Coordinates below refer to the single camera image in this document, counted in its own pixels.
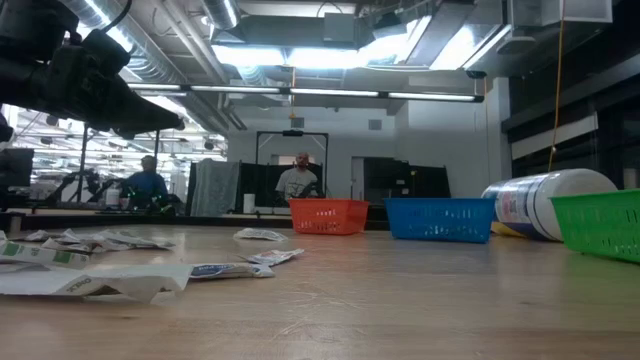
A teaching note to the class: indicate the black vertical post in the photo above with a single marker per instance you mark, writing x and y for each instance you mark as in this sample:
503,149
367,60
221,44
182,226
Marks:
156,147
83,160

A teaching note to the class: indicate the orange plastic basket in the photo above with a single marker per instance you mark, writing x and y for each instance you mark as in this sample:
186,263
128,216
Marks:
327,217

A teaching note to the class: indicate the grey fabric panel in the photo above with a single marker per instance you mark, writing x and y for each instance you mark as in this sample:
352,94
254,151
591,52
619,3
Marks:
215,187

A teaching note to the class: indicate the silver corrugated air duct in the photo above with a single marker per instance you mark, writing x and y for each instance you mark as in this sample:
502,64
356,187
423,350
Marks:
145,50

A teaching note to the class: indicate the white rectangular air duct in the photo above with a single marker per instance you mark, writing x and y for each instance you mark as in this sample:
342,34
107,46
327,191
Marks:
540,12

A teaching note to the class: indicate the black aluminium table frame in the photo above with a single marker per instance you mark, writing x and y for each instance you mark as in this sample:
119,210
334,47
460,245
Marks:
125,220

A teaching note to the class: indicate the white wipes canister blue label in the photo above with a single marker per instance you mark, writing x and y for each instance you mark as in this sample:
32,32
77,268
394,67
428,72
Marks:
530,200

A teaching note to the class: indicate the large white gauze packet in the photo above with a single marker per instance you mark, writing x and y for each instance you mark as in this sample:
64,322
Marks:
130,282

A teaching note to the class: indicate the long ceiling light strip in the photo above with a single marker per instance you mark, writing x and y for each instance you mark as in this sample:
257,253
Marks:
325,92

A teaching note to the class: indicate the black cabinet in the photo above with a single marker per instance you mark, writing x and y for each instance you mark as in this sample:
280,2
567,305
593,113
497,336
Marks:
400,180

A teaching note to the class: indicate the black computer monitor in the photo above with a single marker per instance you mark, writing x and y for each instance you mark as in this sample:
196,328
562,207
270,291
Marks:
15,167

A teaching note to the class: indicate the grey wall box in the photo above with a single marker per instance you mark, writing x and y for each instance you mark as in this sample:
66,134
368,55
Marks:
297,123
375,124

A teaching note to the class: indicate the black ceiling camera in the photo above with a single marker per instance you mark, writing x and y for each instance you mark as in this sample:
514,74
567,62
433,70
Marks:
476,74

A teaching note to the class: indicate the blue plastic basket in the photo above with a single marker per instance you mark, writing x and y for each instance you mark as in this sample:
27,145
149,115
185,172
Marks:
440,220

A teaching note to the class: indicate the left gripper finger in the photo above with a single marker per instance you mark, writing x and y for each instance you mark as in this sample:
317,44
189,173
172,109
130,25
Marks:
135,112
150,131

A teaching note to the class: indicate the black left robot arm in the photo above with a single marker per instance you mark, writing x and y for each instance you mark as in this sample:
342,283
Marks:
30,30

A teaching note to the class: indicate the green plastic basket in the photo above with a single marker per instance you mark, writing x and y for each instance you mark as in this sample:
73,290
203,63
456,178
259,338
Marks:
600,225

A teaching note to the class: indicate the black rig frame arch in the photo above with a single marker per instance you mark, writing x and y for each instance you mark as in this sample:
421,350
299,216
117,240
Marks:
292,133

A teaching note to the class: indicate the black partition panel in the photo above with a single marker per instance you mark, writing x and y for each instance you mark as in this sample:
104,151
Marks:
260,182

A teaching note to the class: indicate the white cup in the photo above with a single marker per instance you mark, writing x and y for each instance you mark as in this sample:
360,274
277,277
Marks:
249,204

